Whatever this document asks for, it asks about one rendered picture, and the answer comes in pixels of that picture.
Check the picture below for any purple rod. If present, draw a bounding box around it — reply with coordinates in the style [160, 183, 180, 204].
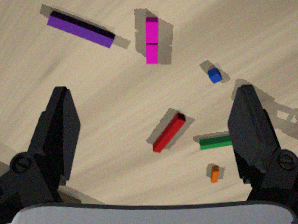
[47, 11, 116, 49]

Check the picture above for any red rod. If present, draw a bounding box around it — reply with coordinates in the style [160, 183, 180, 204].
[153, 113, 186, 153]

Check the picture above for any green rod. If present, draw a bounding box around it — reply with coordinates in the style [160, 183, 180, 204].
[199, 135, 232, 150]

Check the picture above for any small blue block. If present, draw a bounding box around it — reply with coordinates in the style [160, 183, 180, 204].
[207, 67, 223, 84]

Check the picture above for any magenta rod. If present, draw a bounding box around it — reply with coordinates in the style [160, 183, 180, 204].
[146, 17, 158, 43]
[146, 43, 158, 64]

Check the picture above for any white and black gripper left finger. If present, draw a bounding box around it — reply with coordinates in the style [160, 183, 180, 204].
[0, 86, 81, 224]

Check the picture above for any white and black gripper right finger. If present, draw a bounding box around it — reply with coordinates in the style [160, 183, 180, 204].
[227, 84, 298, 218]

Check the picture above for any orange rod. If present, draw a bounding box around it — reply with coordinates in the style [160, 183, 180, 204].
[211, 166, 219, 183]

